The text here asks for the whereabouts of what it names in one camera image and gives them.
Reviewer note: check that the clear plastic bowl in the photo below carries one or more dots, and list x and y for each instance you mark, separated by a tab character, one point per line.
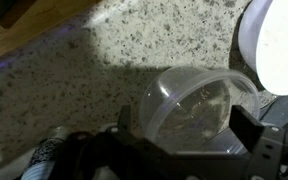
157	96

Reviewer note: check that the black speckled mug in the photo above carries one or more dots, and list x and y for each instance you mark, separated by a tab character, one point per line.
42	153

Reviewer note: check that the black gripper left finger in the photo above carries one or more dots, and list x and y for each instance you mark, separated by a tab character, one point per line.
125	118

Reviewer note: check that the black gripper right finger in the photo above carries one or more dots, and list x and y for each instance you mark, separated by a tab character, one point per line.
250	131

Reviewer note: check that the white bowl with blue print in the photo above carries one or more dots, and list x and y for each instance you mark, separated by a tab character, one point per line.
247	36

